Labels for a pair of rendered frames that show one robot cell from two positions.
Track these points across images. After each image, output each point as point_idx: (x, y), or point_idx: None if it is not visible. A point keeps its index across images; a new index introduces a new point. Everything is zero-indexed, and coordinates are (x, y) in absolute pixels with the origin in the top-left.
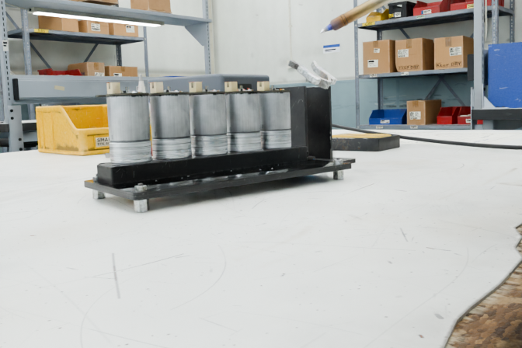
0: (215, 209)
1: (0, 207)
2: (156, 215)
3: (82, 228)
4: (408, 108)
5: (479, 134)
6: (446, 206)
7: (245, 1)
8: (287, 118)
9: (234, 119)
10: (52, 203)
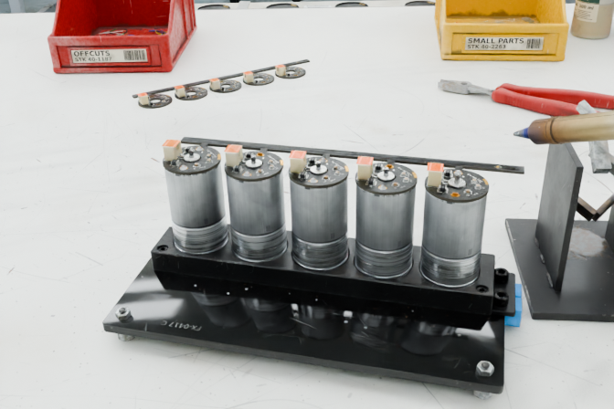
0: (164, 392)
1: (100, 229)
2: (107, 363)
3: (23, 351)
4: None
5: None
6: None
7: None
8: (457, 243)
9: (357, 221)
10: (138, 245)
